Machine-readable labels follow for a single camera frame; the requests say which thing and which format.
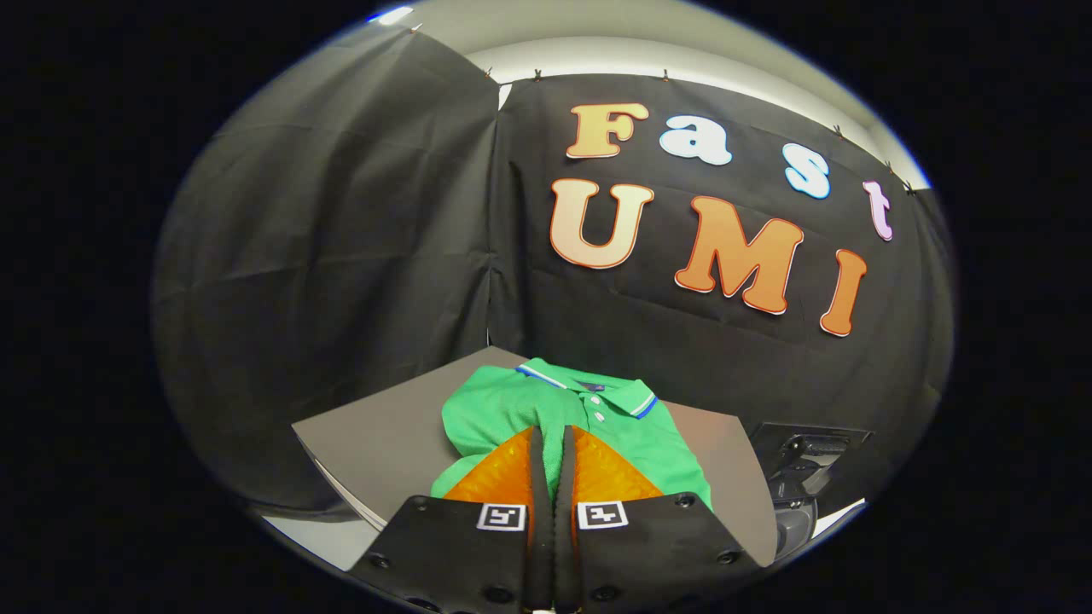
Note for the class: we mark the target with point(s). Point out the grey cabinet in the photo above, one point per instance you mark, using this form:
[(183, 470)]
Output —
[(384, 435)]

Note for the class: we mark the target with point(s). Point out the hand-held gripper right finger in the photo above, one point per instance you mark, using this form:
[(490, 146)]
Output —
[(648, 554)]

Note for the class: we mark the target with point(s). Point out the dark transparent washing machine lid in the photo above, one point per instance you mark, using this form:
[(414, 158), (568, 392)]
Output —
[(810, 456)]

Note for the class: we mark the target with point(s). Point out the white table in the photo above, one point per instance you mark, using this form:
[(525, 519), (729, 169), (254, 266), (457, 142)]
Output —
[(840, 518)]

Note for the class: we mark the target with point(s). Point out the grey washing machine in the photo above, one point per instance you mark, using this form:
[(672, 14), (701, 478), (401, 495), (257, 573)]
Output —
[(793, 524)]

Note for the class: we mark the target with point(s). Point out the rectangular ceiling light panel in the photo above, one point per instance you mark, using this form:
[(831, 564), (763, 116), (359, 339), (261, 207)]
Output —
[(391, 14)]

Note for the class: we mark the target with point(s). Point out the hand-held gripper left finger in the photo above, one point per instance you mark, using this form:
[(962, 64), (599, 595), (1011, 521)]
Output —
[(461, 554)]

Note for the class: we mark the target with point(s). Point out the green polo shirt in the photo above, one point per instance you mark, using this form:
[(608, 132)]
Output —
[(503, 409)]

